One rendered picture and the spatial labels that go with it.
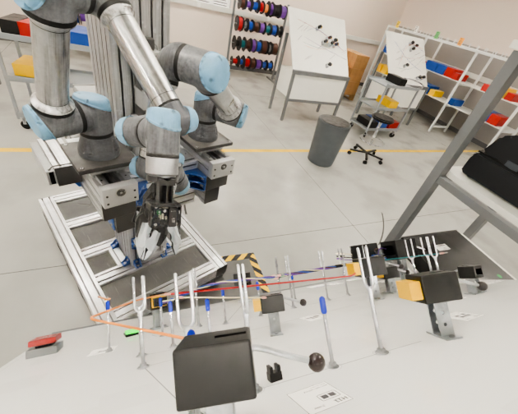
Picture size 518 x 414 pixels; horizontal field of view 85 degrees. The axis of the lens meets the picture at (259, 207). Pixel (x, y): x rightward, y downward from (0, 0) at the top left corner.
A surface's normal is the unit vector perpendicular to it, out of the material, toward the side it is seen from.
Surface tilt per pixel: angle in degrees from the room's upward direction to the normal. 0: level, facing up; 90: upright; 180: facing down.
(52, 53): 108
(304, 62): 50
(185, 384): 42
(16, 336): 0
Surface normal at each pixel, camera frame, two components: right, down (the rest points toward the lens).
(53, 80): 0.32, 0.83
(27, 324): 0.21, -0.77
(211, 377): 0.05, -0.18
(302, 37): 0.41, -0.01
